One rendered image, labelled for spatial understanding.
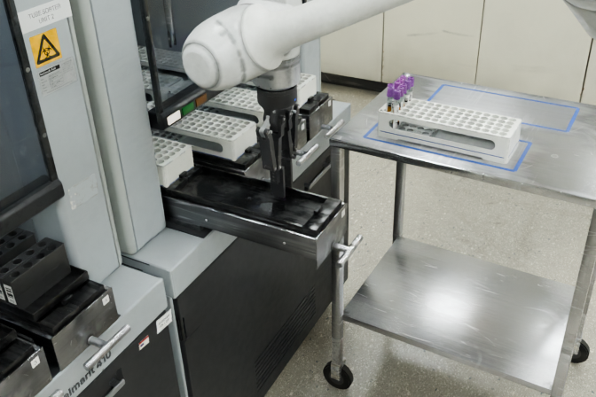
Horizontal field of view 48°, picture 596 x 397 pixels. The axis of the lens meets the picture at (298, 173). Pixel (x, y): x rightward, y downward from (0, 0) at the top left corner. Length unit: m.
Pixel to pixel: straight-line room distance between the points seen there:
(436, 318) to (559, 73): 1.89
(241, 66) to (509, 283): 1.22
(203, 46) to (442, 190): 2.04
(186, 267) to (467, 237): 1.52
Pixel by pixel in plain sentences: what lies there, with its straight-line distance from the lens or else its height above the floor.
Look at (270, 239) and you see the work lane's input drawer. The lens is 1.27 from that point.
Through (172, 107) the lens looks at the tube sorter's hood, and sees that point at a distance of 1.29.
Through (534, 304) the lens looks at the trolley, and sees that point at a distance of 1.95.
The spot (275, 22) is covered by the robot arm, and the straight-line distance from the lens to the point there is 0.99.
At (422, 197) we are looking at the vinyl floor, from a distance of 2.86.
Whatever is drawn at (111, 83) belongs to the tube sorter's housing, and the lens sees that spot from 1.19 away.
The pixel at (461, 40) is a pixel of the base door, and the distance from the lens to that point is 3.52.
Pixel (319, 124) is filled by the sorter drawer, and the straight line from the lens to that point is 1.73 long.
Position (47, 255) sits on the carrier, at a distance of 1.15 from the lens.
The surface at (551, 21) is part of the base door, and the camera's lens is 3.39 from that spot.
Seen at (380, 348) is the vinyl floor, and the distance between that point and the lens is 2.15.
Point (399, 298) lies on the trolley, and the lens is 1.90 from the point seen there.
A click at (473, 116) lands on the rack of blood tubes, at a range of 1.52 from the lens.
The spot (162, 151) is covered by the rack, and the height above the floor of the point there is 0.86.
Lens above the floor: 1.52
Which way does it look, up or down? 30 degrees down
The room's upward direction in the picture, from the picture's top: 2 degrees counter-clockwise
